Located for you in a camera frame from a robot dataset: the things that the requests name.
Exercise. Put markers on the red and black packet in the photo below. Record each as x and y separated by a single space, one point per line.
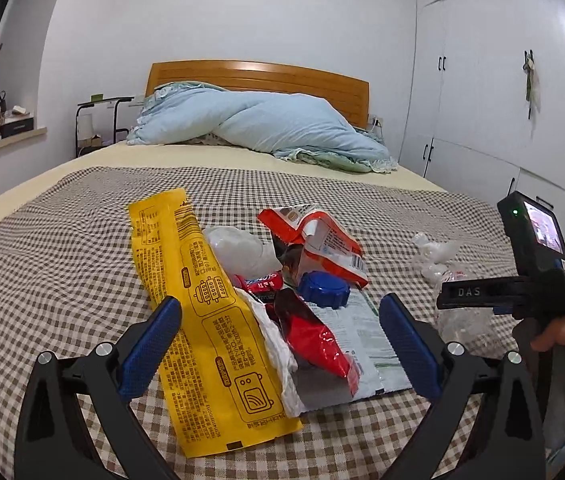
312 340

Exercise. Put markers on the white tissue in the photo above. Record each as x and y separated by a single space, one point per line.
435 255

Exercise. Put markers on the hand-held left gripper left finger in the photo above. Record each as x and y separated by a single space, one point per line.
155 340

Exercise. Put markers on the white and green packet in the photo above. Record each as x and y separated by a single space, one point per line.
362 340

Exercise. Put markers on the yellow snack wrapper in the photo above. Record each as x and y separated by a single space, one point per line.
202 310

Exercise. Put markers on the small clear plastic bottle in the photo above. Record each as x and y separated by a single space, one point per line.
462 327

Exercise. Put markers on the wooden bed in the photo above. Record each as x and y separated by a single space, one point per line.
262 77

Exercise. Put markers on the white wardrobe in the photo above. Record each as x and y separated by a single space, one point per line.
477 85

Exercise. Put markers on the clear plastic bag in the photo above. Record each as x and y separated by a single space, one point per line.
237 255

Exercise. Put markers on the light blue duvet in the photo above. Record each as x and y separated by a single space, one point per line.
272 125

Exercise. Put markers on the white cylinder lamp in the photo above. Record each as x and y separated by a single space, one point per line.
85 125

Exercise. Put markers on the brown checkered blanket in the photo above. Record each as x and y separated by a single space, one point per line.
62 260

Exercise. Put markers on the red and white snack bag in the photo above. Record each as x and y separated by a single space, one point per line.
332 250

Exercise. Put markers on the white wall socket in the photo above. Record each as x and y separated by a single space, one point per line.
376 123

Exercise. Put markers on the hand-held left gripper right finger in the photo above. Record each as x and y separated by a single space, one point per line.
405 340

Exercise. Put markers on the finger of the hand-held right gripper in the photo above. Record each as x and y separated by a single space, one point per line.
482 282
503 310

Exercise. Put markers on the black frame side table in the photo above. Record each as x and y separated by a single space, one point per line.
112 102

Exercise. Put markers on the wooden windowsill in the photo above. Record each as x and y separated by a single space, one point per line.
17 140

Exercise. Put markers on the cream bed sheet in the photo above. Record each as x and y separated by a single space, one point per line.
187 157

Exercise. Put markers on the blue plastic lid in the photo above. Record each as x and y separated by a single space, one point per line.
322 290

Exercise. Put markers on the pale bag on hook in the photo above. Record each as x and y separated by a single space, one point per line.
531 85

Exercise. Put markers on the red packet with blue logo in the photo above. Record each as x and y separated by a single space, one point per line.
262 284

